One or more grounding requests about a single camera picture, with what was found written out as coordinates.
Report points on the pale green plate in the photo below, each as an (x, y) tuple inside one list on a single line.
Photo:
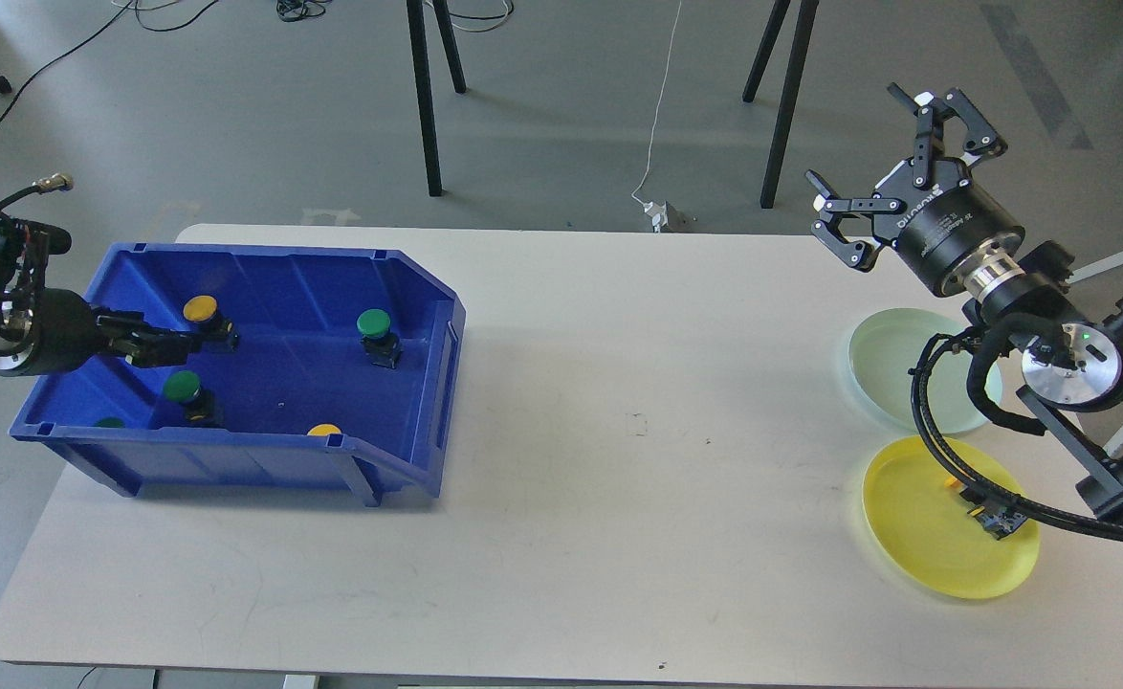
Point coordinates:
[(883, 349)]

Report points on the yellow push button back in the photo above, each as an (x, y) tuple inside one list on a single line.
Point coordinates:
[(210, 327)]

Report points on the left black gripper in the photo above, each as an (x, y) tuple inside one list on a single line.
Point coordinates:
[(68, 333)]

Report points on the green push button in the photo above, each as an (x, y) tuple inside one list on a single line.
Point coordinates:
[(381, 345), (200, 406)]

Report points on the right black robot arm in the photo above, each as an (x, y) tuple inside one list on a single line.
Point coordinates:
[(1035, 357)]

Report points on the blue plastic storage bin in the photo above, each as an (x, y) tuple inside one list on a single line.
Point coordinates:
[(299, 363)]

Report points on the yellow push button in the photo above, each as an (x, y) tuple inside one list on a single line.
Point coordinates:
[(996, 519), (324, 429), (210, 327)]

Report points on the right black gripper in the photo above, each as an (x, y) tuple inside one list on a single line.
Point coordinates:
[(949, 225)]

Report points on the yellow push button front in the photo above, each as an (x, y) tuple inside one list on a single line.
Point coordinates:
[(324, 429)]

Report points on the black tripod right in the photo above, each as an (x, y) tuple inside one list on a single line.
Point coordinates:
[(791, 86)]

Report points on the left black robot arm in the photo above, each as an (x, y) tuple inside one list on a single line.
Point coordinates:
[(25, 250)]

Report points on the yellow plate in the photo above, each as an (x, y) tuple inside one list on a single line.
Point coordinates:
[(924, 528)]

